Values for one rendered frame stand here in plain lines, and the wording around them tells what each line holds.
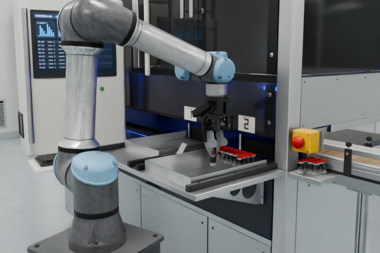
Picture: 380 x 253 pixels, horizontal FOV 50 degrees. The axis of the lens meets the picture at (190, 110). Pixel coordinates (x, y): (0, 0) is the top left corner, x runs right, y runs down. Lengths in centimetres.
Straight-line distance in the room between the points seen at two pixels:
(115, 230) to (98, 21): 53
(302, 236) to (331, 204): 21
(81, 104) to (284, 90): 68
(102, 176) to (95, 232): 15
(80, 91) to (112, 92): 95
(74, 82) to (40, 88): 86
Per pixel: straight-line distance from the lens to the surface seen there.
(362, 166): 143
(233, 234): 173
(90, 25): 105
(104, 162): 106
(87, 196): 106
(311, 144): 138
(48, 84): 200
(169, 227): 209
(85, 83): 115
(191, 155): 156
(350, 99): 174
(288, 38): 141
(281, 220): 153
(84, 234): 109
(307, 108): 150
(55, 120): 203
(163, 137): 188
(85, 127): 116
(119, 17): 104
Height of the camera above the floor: 129
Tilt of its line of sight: 8 degrees down
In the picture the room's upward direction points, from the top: straight up
